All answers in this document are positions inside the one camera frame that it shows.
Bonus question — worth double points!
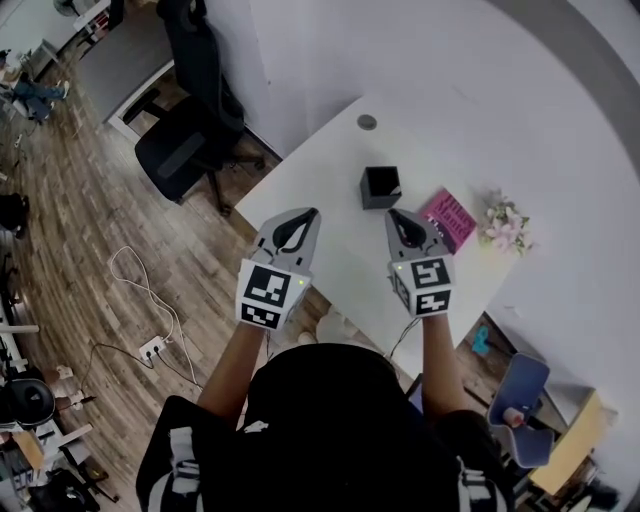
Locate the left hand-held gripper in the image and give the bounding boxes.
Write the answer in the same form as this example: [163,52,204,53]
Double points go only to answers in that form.
[234,207,322,332]

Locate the person's left forearm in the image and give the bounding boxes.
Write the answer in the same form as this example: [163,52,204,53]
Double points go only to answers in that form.
[197,319,266,431]

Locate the blue chair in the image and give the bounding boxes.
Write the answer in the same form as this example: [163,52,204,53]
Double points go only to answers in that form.
[487,352,556,469]

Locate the pink book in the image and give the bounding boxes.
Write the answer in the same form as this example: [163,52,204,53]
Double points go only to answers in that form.
[418,187,479,256]

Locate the black square box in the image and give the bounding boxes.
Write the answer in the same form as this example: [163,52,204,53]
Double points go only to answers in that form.
[359,165,404,211]

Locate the pink flowers in small pot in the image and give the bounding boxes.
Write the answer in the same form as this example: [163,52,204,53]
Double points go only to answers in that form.
[477,188,534,257]

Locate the white table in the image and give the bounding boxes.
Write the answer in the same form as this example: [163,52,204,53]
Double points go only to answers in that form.
[233,92,516,381]

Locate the black floor cable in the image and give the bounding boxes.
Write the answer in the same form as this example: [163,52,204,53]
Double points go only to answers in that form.
[79,342,201,396]

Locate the yellow top table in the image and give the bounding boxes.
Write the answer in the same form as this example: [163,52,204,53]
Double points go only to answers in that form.
[529,389,616,496]

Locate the black office chair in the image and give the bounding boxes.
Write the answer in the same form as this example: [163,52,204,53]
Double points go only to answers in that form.
[133,0,266,217]

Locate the grey top table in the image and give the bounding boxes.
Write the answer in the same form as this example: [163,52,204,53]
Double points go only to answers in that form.
[74,0,176,139]

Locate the person's black shirt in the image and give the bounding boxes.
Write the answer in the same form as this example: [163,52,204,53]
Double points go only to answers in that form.
[134,342,516,512]

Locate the person's right forearm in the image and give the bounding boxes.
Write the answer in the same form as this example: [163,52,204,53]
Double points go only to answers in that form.
[419,314,476,426]

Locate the black round seat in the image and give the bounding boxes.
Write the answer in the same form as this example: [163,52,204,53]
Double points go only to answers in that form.
[0,377,56,429]

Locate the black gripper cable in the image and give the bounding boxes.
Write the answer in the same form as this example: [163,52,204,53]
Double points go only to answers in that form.
[387,317,421,361]

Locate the teal small object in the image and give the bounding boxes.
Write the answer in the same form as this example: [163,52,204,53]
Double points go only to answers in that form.
[472,324,494,357]

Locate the white power strip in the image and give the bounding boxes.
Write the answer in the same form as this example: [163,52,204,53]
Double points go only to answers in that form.
[138,335,169,362]

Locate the white looped cable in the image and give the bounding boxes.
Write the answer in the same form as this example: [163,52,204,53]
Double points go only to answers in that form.
[108,244,204,389]

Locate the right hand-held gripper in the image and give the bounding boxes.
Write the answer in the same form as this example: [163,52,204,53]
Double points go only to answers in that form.
[383,208,457,320]

